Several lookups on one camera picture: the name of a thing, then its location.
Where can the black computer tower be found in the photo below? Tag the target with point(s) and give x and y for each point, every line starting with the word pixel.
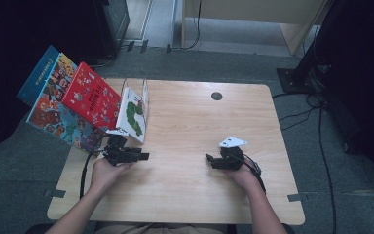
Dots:
pixel 113 19

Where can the black floor tape strip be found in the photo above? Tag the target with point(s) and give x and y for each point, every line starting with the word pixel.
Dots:
pixel 144 46
pixel 168 48
pixel 130 46

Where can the dark round table grommet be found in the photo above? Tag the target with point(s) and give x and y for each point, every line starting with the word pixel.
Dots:
pixel 216 96

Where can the clear acrylic book rack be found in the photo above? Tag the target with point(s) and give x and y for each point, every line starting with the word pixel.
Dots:
pixel 145 97

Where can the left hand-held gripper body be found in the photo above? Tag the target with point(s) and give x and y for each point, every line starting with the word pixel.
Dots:
pixel 118 154

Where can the white caterpillar picture book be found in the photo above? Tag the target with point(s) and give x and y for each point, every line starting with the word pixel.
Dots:
pixel 131 117

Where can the person's right hand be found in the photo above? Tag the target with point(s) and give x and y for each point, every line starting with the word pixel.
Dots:
pixel 246 178

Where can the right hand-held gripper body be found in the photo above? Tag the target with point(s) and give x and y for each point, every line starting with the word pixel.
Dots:
pixel 230 161

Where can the light wooden cabinet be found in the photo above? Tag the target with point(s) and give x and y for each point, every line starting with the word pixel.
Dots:
pixel 240 8

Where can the person's left hand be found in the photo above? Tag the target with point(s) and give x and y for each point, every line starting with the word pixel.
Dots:
pixel 105 177

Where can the blue monster picture book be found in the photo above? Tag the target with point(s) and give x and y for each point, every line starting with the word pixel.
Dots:
pixel 40 76

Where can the grey floor tape strip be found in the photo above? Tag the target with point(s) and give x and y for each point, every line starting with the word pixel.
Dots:
pixel 298 197
pixel 55 193

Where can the red picture book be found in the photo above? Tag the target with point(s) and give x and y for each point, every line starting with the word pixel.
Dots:
pixel 92 97

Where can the black stand base plate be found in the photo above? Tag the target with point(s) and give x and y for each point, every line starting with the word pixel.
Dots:
pixel 292 79

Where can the colourful animals picture book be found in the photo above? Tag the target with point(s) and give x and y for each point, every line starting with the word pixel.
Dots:
pixel 55 113

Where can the dark curtain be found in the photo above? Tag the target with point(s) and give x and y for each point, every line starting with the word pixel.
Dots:
pixel 363 65
pixel 6 32

